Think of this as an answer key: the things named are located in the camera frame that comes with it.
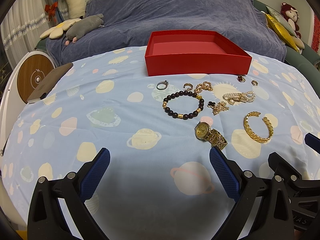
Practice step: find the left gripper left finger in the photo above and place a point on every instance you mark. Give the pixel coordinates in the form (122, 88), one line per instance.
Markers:
(92, 172)

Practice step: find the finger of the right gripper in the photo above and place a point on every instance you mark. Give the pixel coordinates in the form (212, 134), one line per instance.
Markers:
(313, 142)
(284, 169)

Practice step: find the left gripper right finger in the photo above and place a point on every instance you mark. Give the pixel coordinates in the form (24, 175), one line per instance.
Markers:
(227, 177)

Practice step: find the gold braided bangle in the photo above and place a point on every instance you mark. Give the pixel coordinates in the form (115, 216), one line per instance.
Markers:
(259, 130)

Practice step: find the gold wristwatch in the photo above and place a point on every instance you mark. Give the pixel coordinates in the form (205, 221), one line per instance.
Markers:
(204, 132)

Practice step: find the gold hoop earring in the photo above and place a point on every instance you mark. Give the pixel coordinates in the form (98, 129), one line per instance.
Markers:
(188, 86)
(254, 83)

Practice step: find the red clover earring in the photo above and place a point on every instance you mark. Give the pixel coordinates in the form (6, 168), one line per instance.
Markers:
(240, 78)

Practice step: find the planet print blue sheet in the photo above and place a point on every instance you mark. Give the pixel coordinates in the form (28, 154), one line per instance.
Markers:
(160, 183)

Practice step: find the green sofa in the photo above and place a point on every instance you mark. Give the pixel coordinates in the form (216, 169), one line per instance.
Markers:
(300, 55)

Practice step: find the gold satin pillow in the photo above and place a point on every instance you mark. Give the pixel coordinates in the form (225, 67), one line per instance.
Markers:
(282, 32)

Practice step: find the round wooden white device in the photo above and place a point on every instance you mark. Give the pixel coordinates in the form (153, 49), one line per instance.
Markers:
(26, 76)

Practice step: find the grey green pillow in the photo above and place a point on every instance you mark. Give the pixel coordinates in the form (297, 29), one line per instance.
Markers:
(279, 17)

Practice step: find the red monkey plush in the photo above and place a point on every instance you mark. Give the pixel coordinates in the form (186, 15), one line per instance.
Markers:
(291, 15)

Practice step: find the red cardboard tray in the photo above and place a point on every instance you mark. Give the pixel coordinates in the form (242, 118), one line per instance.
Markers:
(175, 52)

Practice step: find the white flower plush cushion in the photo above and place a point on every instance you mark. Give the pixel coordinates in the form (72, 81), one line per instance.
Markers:
(58, 30)

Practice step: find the grey plush toy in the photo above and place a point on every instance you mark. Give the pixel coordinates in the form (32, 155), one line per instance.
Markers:
(81, 28)

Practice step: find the white lace curtain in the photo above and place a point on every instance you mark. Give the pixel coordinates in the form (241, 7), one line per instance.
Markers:
(22, 27)

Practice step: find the blue-grey velvet blanket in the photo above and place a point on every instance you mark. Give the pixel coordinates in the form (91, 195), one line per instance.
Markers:
(129, 23)

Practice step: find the red ribbon bow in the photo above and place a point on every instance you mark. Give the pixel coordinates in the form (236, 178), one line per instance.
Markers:
(51, 10)

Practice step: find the red wall decoration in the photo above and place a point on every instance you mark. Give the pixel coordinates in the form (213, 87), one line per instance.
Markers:
(316, 35)

